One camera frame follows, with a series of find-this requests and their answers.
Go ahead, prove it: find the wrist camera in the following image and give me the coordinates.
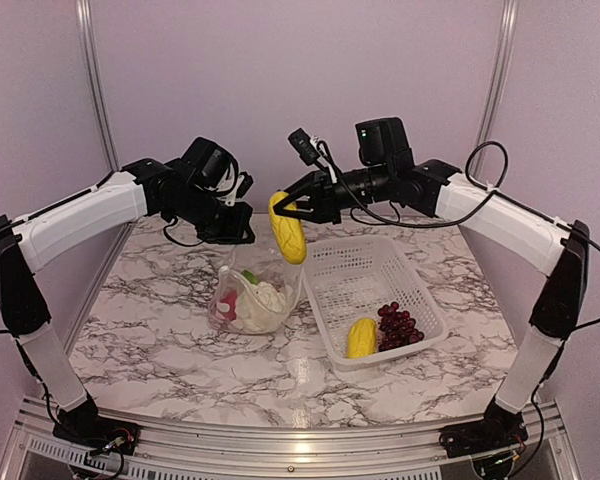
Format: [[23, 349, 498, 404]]
[[222, 172, 254, 206], [288, 128, 337, 184]]

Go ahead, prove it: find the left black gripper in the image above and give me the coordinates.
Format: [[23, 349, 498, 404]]
[[167, 183, 254, 244]]

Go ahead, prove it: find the yellow corn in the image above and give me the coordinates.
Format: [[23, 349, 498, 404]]
[[268, 191, 307, 265], [346, 318, 377, 359]]

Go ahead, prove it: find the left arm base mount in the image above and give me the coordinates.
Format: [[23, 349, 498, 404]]
[[53, 394, 140, 455]]

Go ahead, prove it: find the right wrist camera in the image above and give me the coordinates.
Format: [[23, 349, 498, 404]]
[[288, 128, 337, 184]]

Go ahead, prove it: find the white cauliflower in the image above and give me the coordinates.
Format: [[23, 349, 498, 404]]
[[231, 270, 290, 335]]

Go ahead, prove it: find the white plastic basket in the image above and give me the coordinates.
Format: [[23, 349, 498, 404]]
[[302, 235, 448, 371]]

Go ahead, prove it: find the clear dotted zip bag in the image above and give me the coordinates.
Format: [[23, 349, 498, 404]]
[[208, 245, 302, 335]]

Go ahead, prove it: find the right aluminium frame post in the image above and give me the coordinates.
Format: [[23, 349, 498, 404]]
[[472, 0, 520, 151]]

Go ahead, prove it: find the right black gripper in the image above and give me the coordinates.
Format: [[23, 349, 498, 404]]
[[275, 162, 394, 224]]

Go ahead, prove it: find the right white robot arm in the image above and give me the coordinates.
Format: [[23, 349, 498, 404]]
[[273, 117, 596, 448]]

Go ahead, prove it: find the front aluminium rail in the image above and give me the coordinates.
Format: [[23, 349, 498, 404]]
[[0, 398, 580, 479]]

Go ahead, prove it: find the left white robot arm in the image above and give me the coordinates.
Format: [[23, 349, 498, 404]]
[[0, 137, 255, 445]]

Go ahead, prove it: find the purple grape bunch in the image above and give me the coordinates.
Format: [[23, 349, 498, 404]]
[[378, 301, 425, 352]]

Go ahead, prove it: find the left aluminium frame post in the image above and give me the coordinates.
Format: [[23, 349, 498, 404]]
[[75, 0, 120, 171]]

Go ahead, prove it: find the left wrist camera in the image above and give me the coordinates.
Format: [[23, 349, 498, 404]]
[[222, 172, 254, 206]]

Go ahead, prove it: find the aluminium frame post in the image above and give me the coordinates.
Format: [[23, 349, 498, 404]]
[[75, 0, 120, 171], [472, 0, 520, 151]]

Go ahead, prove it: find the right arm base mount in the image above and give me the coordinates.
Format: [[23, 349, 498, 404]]
[[438, 397, 528, 458]]

